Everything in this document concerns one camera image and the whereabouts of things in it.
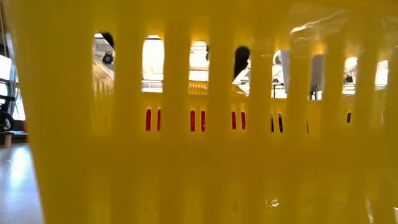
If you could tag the large window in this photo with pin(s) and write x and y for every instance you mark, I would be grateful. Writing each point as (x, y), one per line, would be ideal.
(4, 67)

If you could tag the small white cylinder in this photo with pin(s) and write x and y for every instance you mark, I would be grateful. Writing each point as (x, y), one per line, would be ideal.
(7, 141)

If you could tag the red plastic basket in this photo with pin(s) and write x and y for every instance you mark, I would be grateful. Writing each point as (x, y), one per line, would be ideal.
(148, 119)

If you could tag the black round ceiling speaker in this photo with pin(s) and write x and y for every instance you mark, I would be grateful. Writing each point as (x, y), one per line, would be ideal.
(108, 58)
(207, 54)

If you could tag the yellow plastic basket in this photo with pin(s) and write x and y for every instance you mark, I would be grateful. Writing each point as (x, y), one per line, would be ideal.
(186, 174)

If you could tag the black equipment by window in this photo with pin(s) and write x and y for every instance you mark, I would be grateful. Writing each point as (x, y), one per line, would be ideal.
(4, 119)

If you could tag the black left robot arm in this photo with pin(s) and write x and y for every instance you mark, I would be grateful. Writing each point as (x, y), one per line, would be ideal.
(109, 39)

